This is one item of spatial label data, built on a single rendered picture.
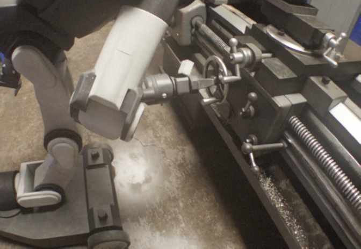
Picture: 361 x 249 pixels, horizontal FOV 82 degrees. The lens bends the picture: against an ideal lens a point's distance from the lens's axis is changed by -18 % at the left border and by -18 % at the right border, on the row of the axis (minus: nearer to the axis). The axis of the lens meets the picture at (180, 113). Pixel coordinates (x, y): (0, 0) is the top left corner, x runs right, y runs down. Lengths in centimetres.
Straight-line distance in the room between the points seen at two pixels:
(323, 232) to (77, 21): 113
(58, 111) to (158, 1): 52
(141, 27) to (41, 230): 105
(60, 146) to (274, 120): 73
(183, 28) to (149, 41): 113
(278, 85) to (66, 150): 74
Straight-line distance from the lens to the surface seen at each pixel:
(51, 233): 123
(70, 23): 61
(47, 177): 110
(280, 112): 85
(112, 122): 44
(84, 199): 126
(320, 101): 89
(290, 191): 114
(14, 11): 65
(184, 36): 155
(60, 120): 84
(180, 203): 142
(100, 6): 58
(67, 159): 91
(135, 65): 40
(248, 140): 96
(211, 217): 141
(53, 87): 72
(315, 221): 113
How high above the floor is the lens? 126
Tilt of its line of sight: 42 degrees down
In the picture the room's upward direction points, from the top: 8 degrees clockwise
